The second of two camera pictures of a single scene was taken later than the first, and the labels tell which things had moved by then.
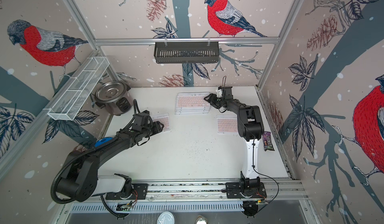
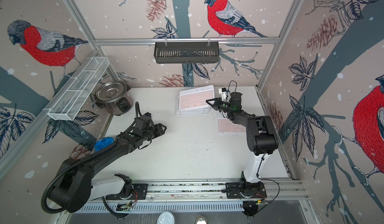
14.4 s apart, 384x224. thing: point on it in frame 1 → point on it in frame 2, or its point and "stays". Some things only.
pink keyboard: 163,118 → 196,98
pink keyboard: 227,124 stays
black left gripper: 157,127 stays
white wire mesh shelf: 66,104 stays
